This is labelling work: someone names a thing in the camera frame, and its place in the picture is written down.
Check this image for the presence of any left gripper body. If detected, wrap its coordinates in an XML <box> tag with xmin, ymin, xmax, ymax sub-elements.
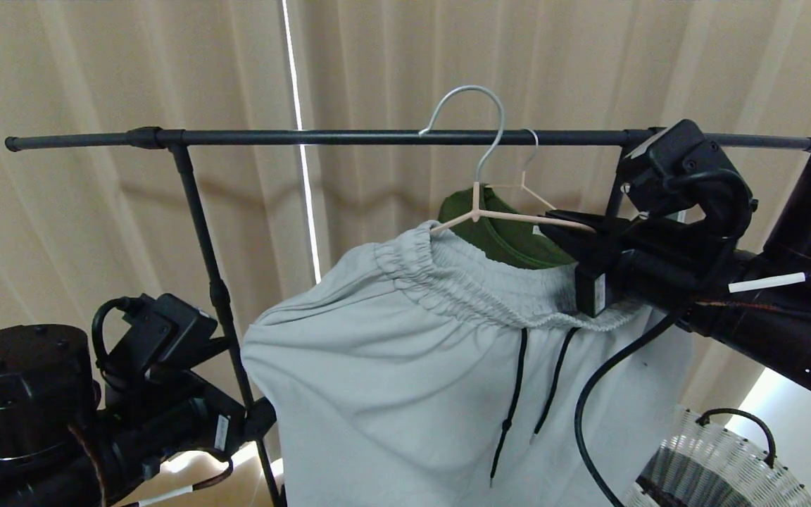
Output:
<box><xmin>99</xmin><ymin>384</ymin><xmax>277</xmax><ymax>494</ymax></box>

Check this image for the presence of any black clothes rack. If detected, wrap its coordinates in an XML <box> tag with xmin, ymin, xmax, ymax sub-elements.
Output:
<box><xmin>4</xmin><ymin>125</ymin><xmax>811</xmax><ymax>507</ymax></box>

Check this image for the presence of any pale grey garment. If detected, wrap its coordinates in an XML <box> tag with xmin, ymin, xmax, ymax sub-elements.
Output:
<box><xmin>241</xmin><ymin>220</ymin><xmax>695</xmax><ymax>507</ymax></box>

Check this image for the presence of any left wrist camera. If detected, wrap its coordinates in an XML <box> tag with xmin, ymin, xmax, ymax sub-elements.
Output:
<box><xmin>104</xmin><ymin>293</ymin><xmax>232</xmax><ymax>399</ymax></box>

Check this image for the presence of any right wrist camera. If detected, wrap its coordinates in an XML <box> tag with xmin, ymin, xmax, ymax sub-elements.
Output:
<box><xmin>617</xmin><ymin>118</ymin><xmax>760</xmax><ymax>244</ymax></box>

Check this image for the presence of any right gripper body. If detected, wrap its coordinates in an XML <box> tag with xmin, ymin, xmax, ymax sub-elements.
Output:
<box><xmin>574</xmin><ymin>229</ymin><xmax>741</xmax><ymax>319</ymax></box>

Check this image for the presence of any green printed shirt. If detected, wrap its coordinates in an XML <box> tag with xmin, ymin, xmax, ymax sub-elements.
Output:
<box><xmin>437</xmin><ymin>186</ymin><xmax>580</xmax><ymax>270</ymax></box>

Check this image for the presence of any pink clothes hanger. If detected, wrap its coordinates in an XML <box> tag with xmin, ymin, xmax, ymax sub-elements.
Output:
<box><xmin>417</xmin><ymin>85</ymin><xmax>598</xmax><ymax>237</ymax></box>
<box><xmin>490</xmin><ymin>128</ymin><xmax>559</xmax><ymax>212</ymax></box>

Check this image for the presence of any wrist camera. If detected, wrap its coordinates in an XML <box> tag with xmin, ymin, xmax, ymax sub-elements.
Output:
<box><xmin>104</xmin><ymin>293</ymin><xmax>232</xmax><ymax>399</ymax></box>
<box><xmin>617</xmin><ymin>118</ymin><xmax>760</xmax><ymax>244</ymax></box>

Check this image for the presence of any white laundry basket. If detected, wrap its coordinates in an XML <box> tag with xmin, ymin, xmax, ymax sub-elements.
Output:
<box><xmin>622</xmin><ymin>407</ymin><xmax>811</xmax><ymax>507</ymax></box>

